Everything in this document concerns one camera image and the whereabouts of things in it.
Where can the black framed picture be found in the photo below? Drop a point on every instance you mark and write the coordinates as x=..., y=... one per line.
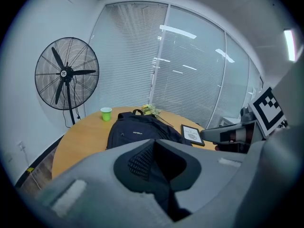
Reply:
x=192, y=135

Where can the black backpack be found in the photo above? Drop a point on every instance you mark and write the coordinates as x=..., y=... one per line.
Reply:
x=140, y=129

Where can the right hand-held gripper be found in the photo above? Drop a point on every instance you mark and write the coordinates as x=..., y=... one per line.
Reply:
x=268, y=110

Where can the round wooden table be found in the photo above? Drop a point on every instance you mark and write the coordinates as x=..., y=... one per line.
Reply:
x=80, y=139

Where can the green cup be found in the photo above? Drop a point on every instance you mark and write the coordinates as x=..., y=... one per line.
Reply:
x=106, y=114

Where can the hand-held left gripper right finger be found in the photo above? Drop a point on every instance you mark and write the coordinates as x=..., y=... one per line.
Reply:
x=225, y=186

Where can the white desk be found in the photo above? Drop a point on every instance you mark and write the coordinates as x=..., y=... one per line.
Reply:
x=230, y=121

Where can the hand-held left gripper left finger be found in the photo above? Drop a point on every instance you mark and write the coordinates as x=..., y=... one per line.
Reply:
x=99, y=186

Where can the yellow flower bouquet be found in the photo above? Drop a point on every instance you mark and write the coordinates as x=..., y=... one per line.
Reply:
x=149, y=109

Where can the ceiling light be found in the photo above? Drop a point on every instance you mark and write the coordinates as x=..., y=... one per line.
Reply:
x=289, y=45

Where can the black standing fan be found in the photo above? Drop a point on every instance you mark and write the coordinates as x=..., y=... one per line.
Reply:
x=66, y=73

